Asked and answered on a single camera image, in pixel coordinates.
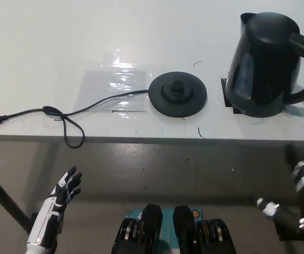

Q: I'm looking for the black electric kettle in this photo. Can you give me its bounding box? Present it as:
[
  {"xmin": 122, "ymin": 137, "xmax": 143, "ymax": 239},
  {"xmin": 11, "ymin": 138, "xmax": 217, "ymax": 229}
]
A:
[{"xmin": 224, "ymin": 12, "xmax": 304, "ymax": 119}]

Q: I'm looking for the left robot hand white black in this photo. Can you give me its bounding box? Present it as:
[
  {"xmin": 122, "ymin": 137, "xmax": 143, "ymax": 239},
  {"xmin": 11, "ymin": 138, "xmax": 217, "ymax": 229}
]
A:
[{"xmin": 26, "ymin": 166, "xmax": 82, "ymax": 251}]

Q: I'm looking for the round black kettle base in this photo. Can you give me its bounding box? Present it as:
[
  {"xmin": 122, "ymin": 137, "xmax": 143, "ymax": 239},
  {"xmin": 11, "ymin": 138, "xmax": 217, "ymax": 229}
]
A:
[{"xmin": 148, "ymin": 71, "xmax": 208, "ymax": 119}]

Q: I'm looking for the black table leg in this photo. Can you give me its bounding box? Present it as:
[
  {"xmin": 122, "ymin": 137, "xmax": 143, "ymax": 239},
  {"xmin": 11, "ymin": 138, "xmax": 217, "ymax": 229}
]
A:
[{"xmin": 0, "ymin": 156, "xmax": 33, "ymax": 233}]

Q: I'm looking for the large clear plastic sheet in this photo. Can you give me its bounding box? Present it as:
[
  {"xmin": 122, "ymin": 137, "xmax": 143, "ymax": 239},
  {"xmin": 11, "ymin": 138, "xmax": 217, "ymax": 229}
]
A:
[{"xmin": 73, "ymin": 69, "xmax": 149, "ymax": 113}]

